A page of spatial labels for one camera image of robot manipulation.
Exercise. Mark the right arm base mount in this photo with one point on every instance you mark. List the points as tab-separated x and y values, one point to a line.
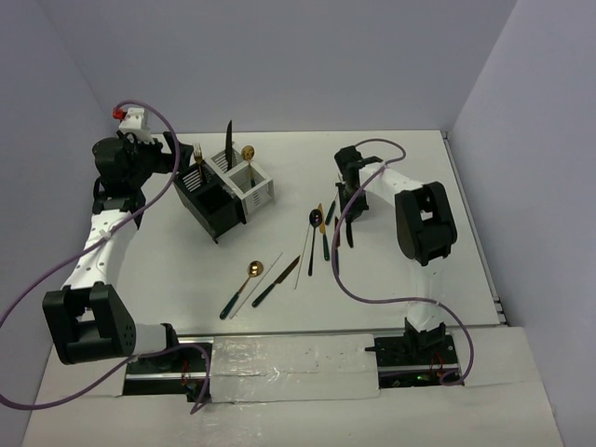
400	368

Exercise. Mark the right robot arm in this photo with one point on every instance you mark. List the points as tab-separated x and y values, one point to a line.
426	233

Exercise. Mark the gold spoon green handle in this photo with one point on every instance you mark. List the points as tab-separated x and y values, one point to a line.
247	154
254	270

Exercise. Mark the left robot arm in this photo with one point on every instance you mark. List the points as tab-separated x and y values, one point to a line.
86	317

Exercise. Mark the white utensil caddy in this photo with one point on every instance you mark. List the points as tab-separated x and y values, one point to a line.
237	181

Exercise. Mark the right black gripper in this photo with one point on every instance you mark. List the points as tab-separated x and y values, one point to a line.
356	210

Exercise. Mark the gold knife dark handle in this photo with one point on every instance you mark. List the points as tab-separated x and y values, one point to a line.
281	277

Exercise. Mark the black serrated knife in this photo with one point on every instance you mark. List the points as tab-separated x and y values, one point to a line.
228	149

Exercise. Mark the white chopstick long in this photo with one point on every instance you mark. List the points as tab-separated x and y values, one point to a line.
262	276

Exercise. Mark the black spoon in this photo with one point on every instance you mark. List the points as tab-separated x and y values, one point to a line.
315	220

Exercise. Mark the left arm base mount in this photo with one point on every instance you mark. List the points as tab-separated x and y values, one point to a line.
180	373

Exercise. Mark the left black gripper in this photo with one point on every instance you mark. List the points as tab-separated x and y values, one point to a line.
166	161

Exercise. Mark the gold knife green handle short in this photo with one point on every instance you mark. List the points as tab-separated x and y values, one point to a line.
337	238

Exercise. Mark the silver tape sheet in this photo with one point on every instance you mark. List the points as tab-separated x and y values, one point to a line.
293	368

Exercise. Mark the black utensil caddy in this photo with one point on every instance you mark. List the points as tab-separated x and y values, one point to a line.
209	199

